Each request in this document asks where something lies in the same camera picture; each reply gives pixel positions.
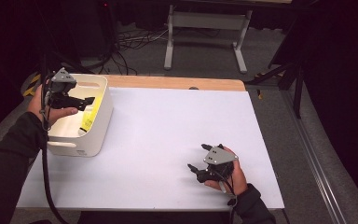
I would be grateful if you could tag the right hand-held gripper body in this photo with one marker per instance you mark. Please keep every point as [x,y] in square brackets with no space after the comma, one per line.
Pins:
[219,155]

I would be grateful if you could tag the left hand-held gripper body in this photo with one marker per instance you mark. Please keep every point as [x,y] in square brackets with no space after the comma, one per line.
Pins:
[62,81]

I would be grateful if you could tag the white plastic basket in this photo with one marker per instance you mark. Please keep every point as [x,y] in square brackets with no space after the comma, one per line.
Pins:
[101,137]

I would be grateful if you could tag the person's right hand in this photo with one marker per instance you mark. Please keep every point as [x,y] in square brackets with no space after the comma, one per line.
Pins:
[238,180]

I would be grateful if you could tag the person's left hand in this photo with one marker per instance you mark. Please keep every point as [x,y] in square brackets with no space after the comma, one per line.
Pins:
[37,105]

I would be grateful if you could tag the yellow black hazard tape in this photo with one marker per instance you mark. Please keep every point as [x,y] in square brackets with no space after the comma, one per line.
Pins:
[259,93]
[28,92]

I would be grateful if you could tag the white table sheet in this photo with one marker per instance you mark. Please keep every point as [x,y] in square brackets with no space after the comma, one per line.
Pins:
[167,124]

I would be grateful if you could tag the small black round object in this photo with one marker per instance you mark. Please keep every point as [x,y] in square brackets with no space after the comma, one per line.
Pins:
[193,88]

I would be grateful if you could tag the person's dark clothed lap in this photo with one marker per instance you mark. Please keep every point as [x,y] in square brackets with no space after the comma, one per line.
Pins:
[155,217]

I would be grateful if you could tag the black equipment with red light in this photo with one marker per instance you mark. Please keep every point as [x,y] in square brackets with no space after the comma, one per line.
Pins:
[107,18]

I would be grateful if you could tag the black metal stand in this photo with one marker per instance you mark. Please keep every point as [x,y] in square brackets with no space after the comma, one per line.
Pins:
[298,93]

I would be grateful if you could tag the black curtain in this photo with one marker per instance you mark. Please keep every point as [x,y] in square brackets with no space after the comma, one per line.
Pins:
[338,62]

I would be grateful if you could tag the aluminium floor rail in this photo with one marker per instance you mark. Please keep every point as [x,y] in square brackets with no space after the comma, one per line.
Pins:
[317,168]

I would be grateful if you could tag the white metal frame desk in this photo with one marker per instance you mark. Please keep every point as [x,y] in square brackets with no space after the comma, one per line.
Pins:
[208,20]

